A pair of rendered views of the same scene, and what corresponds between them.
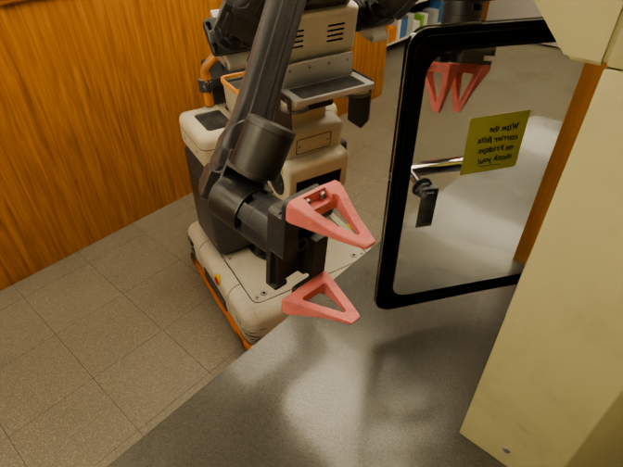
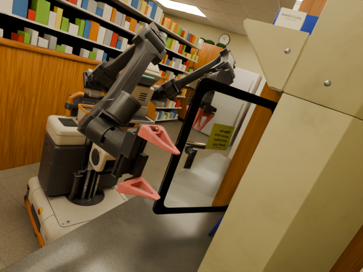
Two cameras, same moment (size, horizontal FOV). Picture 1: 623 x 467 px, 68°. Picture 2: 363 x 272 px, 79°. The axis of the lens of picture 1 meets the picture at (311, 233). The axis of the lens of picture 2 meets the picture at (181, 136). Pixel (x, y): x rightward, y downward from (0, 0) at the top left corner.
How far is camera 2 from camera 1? 0.15 m
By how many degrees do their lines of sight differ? 28
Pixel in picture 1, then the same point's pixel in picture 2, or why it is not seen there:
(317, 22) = (136, 89)
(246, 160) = (115, 110)
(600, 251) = (275, 170)
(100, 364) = not seen: outside the picture
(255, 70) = (122, 81)
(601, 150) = (279, 124)
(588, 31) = (278, 78)
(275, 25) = (135, 67)
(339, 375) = (127, 249)
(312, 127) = not seen: hidden behind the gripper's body
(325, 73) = not seen: hidden behind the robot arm
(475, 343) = (196, 239)
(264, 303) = (67, 228)
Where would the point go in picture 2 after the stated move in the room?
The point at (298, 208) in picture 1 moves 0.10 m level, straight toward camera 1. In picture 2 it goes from (147, 129) to (154, 154)
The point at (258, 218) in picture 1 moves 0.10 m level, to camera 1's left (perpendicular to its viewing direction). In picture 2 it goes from (116, 137) to (61, 124)
